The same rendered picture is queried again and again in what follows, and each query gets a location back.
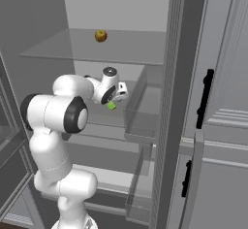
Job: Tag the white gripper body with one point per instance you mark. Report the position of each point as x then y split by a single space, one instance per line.
122 95

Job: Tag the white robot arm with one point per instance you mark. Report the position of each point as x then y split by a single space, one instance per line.
55 113

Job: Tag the green citrus wedge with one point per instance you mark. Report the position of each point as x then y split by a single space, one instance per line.
112 105

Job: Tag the clear fridge drawer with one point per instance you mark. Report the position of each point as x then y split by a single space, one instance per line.
139 190
142 116

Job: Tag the glass fridge shelf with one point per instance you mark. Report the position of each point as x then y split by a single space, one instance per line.
129 48

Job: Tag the white fridge shelf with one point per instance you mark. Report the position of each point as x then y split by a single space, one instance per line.
109 176

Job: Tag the grey open fridge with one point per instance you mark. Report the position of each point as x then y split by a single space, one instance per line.
116 6

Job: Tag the grey fridge door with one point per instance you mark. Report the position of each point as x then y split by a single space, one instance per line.
11 155

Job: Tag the yellow-red apple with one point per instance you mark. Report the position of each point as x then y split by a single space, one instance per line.
101 36

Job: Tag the tall grey cupboard door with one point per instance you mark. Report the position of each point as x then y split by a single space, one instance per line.
226 61

